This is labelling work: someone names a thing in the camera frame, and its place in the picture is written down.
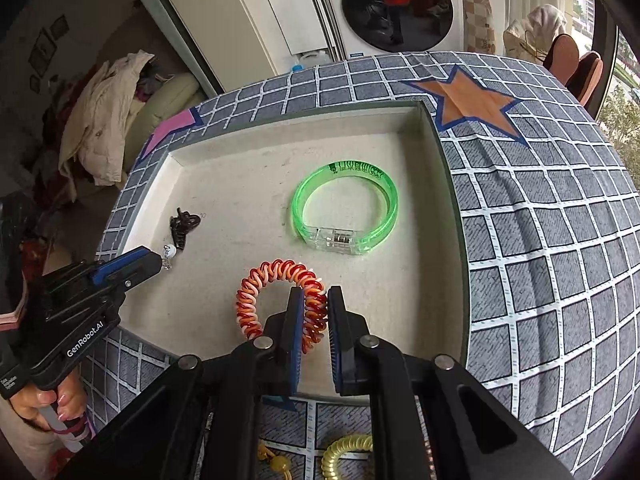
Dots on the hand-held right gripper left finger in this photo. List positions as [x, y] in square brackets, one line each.
[295, 332]

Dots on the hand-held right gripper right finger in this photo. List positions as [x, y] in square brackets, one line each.
[335, 345]

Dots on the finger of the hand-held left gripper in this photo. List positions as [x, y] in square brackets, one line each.
[131, 281]
[130, 259]

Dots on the white bead charm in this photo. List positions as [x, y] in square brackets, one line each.
[169, 249]

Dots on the grey shallow box tray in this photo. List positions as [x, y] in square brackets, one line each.
[250, 185]

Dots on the person's left hand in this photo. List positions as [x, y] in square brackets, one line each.
[55, 402]

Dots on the black claw hair clip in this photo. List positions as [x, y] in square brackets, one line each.
[181, 225]

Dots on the cream jacket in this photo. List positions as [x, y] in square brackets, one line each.
[105, 110]

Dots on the dark red cloth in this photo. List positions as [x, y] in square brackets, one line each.
[50, 125]

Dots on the pale green armchair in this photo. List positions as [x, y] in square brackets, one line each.
[170, 100]

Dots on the grey checked tablecloth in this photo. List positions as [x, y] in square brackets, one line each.
[525, 260]

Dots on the tall white cabinet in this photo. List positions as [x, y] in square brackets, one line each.
[240, 15]

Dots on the clear plastic jug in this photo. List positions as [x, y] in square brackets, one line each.
[310, 60]

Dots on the white mop poles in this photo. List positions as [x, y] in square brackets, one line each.
[325, 25]

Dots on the white front-load washing machine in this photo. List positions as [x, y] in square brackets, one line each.
[330, 10]

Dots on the orange round-back chair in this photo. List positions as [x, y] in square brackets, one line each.
[562, 57]
[587, 77]

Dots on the beige checkered panel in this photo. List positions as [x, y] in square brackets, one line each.
[477, 5]

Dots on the beige cloth on chair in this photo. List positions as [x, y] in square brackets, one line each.
[530, 30]

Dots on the large wall picture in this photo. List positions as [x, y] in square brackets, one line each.
[40, 52]

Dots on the small wall picture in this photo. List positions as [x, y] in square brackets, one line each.
[58, 25]

